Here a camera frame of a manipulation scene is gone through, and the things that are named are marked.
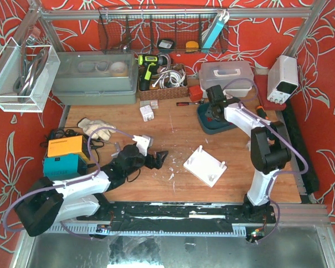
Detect grey metal bracket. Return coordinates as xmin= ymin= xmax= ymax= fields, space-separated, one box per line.
xmin=111 ymin=142 xmax=121 ymax=158

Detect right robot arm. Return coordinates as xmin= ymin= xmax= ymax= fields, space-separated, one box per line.
xmin=206 ymin=85 xmax=291 ymax=221

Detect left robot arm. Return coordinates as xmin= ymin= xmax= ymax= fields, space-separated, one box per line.
xmin=13 ymin=144 xmax=168 ymax=237

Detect red small box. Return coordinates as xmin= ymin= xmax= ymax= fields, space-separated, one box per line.
xmin=188 ymin=85 xmax=203 ymax=102

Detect teal plastic tray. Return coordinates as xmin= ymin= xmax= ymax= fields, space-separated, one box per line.
xmin=197 ymin=103 xmax=237 ymax=135

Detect white clear toolbox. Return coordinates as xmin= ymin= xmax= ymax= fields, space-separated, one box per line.
xmin=199 ymin=61 xmax=254 ymax=98

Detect brown wicker basket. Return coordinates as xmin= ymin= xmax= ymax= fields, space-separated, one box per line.
xmin=137 ymin=78 xmax=188 ymax=101

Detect orange black screwdriver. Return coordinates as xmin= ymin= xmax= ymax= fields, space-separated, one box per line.
xmin=256 ymin=106 xmax=269 ymax=121

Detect white power adapter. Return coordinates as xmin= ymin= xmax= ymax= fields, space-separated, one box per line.
xmin=140 ymin=105 xmax=155 ymax=122

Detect white work glove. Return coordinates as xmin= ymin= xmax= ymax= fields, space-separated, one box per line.
xmin=77 ymin=118 xmax=116 ymax=141

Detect yellow box device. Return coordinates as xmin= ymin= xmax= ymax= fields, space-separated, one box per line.
xmin=47 ymin=135 xmax=90 ymax=161

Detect yellow tape measure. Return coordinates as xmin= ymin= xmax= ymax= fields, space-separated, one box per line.
xmin=185 ymin=41 xmax=199 ymax=54

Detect white power supply unit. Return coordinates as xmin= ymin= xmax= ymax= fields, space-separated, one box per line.
xmin=267 ymin=55 xmax=299 ymax=105

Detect teal box device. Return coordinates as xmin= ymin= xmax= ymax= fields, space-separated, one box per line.
xmin=43 ymin=154 xmax=87 ymax=180

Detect black round tape measure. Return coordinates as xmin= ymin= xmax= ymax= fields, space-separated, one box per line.
xmin=157 ymin=39 xmax=175 ymax=54

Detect blue white board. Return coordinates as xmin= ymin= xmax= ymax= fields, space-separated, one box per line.
xmin=201 ymin=9 xmax=230 ymax=52

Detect grey plastic storage box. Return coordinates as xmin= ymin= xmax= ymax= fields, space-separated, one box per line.
xmin=52 ymin=51 xmax=138 ymax=106

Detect white mesh hanging basket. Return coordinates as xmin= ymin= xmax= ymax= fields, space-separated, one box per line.
xmin=0 ymin=38 xmax=60 ymax=113

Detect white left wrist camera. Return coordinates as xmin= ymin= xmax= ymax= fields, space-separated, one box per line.
xmin=132 ymin=135 xmax=154 ymax=156

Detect red handled small tool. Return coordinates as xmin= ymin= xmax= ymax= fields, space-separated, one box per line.
xmin=176 ymin=102 xmax=200 ymax=106

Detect white base plate with pegs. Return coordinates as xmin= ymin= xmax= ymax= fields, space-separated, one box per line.
xmin=183 ymin=145 xmax=227 ymax=188

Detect white coiled cables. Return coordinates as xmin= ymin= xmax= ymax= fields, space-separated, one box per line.
xmin=152 ymin=69 xmax=188 ymax=89

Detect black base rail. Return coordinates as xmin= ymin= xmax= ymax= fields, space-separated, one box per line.
xmin=76 ymin=200 xmax=277 ymax=232

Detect green cordless drill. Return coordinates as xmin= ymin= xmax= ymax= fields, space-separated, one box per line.
xmin=138 ymin=54 xmax=168 ymax=91

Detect black wire wall basket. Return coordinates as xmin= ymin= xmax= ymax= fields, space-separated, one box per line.
xmin=98 ymin=14 xmax=228 ymax=54

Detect black cable duct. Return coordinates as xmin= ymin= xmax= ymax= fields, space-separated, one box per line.
xmin=282 ymin=100 xmax=319 ymax=194

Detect aluminium frame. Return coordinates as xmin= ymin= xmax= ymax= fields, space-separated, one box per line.
xmin=0 ymin=0 xmax=327 ymax=109

